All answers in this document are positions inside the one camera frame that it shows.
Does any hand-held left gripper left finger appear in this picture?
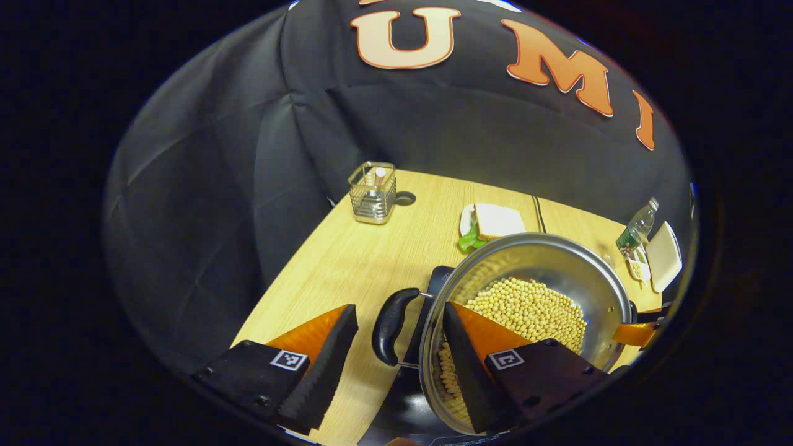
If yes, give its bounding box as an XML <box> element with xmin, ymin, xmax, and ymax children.
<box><xmin>192</xmin><ymin>304</ymin><xmax>359</xmax><ymax>436</ymax></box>

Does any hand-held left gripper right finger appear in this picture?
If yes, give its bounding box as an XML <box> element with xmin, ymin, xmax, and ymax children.
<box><xmin>442</xmin><ymin>302</ymin><xmax>614</xmax><ymax>434</ymax></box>

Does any black induction cooktop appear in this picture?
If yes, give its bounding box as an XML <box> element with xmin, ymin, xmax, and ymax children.
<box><xmin>356</xmin><ymin>266</ymin><xmax>459</xmax><ymax>446</ymax></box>

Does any stainless steel pot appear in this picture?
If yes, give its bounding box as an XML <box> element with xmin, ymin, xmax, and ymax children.
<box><xmin>372</xmin><ymin>232</ymin><xmax>639</xmax><ymax>434</ymax></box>

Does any white divided bean tray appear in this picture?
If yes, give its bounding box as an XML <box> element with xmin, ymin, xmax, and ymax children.
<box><xmin>626</xmin><ymin>254</ymin><xmax>652</xmax><ymax>286</ymax></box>

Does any clear plastic water bottle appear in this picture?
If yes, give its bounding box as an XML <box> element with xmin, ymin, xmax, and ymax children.
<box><xmin>615</xmin><ymin>197</ymin><xmax>659</xmax><ymax>258</ymax></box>

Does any pile of soybeans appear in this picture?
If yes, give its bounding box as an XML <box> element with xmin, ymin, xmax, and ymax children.
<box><xmin>437</xmin><ymin>277</ymin><xmax>587</xmax><ymax>409</ymax></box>

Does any lettuce sandwich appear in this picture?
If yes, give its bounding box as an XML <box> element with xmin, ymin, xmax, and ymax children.
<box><xmin>458</xmin><ymin>203</ymin><xmax>527</xmax><ymax>253</ymax></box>

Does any metal wire basket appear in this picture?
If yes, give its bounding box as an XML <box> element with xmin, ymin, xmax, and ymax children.
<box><xmin>348</xmin><ymin>161</ymin><xmax>397</xmax><ymax>225</ymax></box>

